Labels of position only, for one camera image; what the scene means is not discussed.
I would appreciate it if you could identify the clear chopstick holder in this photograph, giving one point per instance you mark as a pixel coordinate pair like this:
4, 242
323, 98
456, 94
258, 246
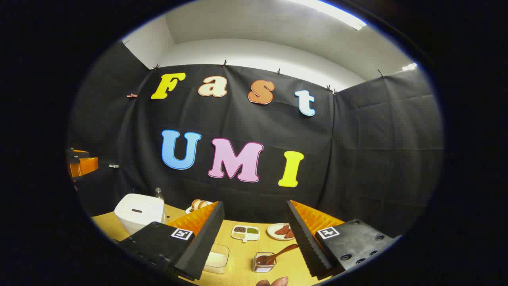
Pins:
264, 267

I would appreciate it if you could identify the clear box of rice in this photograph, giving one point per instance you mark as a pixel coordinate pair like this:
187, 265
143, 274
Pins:
217, 260

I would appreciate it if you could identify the white rice cooker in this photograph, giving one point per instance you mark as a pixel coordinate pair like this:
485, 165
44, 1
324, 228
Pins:
139, 212

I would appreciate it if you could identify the brown wooden spoon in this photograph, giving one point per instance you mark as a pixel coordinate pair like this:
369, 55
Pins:
278, 254

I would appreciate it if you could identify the red meat slice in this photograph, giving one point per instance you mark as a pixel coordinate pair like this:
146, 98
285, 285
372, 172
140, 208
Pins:
289, 234
281, 229

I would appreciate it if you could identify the white round plate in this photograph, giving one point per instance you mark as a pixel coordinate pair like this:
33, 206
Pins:
272, 232

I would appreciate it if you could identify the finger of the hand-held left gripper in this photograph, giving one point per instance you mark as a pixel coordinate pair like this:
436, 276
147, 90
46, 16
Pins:
85, 167

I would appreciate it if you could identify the white toaster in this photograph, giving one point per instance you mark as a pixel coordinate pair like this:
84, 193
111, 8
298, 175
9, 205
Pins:
189, 209

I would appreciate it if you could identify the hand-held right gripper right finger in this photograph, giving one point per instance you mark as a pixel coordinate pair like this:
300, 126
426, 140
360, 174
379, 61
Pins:
303, 238

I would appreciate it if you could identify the small clear bottle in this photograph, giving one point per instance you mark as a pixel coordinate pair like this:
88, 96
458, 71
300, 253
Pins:
159, 194

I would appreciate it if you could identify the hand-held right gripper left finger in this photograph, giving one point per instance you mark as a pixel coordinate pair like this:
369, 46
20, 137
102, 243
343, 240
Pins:
206, 234

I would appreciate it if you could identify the black backdrop cloth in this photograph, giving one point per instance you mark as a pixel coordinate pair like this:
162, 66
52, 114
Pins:
357, 159

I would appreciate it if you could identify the white divided grain dish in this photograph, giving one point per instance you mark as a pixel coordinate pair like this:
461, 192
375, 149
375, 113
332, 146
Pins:
245, 233

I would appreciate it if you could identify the toasted bread slice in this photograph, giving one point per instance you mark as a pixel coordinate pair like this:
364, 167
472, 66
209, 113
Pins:
195, 204
203, 204

